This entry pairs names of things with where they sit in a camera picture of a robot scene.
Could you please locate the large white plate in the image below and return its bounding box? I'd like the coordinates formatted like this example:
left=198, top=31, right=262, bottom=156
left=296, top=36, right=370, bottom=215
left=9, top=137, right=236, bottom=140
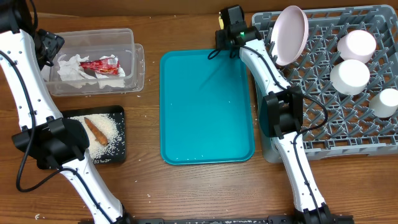
left=271, top=6, right=309, bottom=66

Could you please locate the yellow plastic spoon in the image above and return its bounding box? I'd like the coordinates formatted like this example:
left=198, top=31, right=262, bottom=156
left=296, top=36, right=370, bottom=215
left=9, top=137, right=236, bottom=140
left=218, top=16, right=224, bottom=29

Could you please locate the grey dishwasher rack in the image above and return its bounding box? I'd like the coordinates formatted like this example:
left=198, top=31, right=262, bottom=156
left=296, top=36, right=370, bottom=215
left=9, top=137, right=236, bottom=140
left=248, top=4, right=398, bottom=164

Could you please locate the cream cup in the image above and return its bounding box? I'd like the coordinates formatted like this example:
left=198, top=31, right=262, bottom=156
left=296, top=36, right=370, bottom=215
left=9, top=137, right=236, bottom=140
left=369, top=88, right=397, bottom=118

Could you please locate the pink white bowl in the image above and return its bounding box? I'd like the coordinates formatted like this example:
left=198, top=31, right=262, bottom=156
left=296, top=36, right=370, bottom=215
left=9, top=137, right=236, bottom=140
left=337, top=30, right=376, bottom=63

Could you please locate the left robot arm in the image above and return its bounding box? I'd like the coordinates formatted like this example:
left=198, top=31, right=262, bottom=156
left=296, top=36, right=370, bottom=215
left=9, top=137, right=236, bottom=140
left=1, top=0, right=133, bottom=223

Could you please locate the pile of white rice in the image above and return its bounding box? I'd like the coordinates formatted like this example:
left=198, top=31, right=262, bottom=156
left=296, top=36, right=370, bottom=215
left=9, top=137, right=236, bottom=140
left=70, top=113, right=126, bottom=164

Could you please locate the white paper napkin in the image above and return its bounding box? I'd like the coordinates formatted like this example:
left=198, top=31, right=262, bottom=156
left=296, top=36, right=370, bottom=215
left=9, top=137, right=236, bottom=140
left=57, top=54, right=96, bottom=81

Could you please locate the clear plastic bin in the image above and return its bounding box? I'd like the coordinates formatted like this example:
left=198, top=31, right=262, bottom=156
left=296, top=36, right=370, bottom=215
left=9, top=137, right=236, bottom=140
left=42, top=28, right=146, bottom=96

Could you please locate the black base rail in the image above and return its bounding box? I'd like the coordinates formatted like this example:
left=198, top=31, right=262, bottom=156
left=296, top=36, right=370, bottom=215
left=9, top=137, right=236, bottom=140
left=130, top=214, right=355, bottom=224

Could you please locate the black tray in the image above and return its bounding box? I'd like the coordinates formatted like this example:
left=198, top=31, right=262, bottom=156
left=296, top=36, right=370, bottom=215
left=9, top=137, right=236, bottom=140
left=36, top=105, right=127, bottom=170

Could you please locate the cream bowl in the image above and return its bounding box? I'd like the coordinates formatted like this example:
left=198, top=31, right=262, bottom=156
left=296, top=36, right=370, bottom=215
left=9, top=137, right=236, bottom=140
left=330, top=59, right=370, bottom=95

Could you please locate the red snack wrapper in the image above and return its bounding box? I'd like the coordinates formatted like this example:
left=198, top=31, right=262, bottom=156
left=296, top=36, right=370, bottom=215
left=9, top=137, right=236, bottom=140
left=80, top=58, right=120, bottom=75

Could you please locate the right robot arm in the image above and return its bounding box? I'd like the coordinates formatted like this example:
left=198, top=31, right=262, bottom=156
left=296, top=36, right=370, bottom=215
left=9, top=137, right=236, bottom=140
left=208, top=5, right=333, bottom=223

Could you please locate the teal serving tray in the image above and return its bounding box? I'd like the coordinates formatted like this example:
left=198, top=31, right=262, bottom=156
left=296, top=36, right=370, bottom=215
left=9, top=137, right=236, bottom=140
left=159, top=50, right=255, bottom=166

